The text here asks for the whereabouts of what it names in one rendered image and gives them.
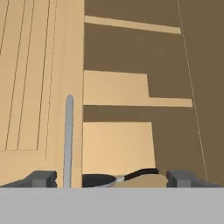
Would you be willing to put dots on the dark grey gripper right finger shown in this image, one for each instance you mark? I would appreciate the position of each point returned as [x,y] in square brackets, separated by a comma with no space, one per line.
[182,178]

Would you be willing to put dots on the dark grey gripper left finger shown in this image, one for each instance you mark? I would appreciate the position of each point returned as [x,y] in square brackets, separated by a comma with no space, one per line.
[40,178]

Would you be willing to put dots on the light wood cabinet door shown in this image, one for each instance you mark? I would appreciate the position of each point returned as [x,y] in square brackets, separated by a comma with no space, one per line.
[32,87]

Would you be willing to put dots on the light wood open cabinet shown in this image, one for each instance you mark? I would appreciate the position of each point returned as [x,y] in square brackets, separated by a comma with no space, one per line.
[140,87]

